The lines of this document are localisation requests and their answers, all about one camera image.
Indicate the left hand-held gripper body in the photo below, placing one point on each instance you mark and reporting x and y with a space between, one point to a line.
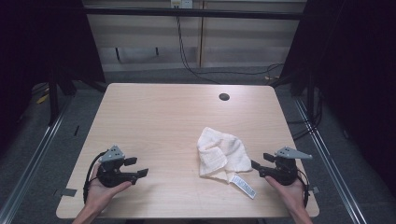
109 179

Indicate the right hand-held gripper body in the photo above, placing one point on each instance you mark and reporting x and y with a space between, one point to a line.
281 172

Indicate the black curtain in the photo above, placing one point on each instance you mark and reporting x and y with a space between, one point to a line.
358 77
40 40

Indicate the yellow floor object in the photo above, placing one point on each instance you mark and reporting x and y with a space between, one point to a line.
42 99

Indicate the metal floor rail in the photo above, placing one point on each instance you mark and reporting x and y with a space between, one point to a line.
34 155
327 161

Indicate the grey tape strip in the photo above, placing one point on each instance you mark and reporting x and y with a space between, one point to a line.
67 192
315 190

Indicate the white wall socket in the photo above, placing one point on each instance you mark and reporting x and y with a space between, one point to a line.
182 3

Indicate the black metal stand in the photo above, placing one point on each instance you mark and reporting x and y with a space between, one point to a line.
53 99

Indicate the black horizontal frame bar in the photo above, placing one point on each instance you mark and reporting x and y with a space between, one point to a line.
193 13

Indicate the person's right hand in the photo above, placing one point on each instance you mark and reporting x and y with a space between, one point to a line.
289 194

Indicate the white towel with label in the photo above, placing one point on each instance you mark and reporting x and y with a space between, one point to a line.
218 152

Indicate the person's left hand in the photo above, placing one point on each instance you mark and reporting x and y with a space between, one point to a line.
99 193

